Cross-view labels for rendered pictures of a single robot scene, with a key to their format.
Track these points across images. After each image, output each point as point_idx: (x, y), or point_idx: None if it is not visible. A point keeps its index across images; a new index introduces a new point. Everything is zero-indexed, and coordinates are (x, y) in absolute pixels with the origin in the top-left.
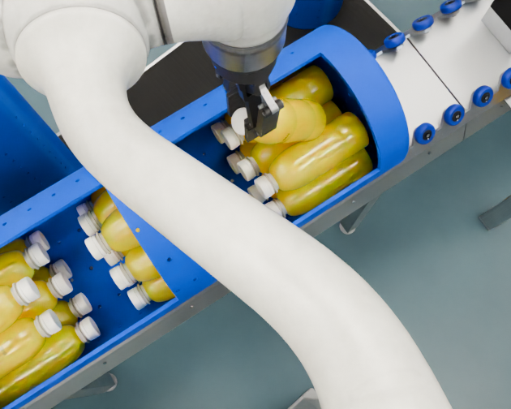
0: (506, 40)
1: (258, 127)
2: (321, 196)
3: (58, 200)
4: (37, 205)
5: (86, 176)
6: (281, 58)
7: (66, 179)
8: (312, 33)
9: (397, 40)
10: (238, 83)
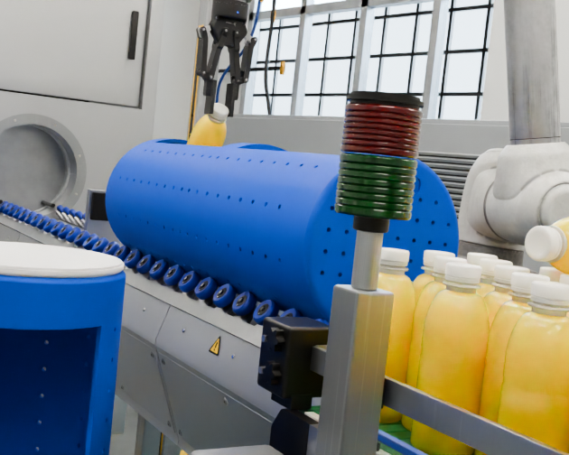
0: (112, 238)
1: (247, 69)
2: None
3: (247, 153)
4: (247, 158)
5: (225, 156)
6: (146, 152)
7: (219, 170)
8: (125, 158)
9: (97, 235)
10: (238, 31)
